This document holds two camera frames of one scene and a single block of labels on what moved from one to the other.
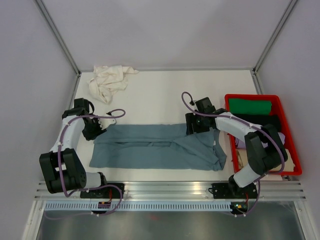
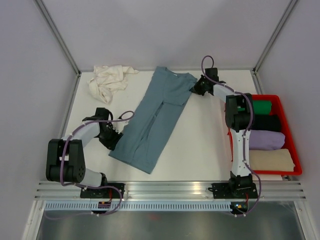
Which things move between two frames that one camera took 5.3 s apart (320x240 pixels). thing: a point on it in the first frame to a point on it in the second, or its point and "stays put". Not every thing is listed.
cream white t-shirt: [107, 80] stays put
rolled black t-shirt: [258, 120] stays put
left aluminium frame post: [60, 36] stays put
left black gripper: [99, 131] to [112, 144]
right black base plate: [233, 191] stays put
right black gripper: [190, 118] to [196, 88]
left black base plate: [105, 192] stays put
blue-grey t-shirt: [164, 147] to [153, 118]
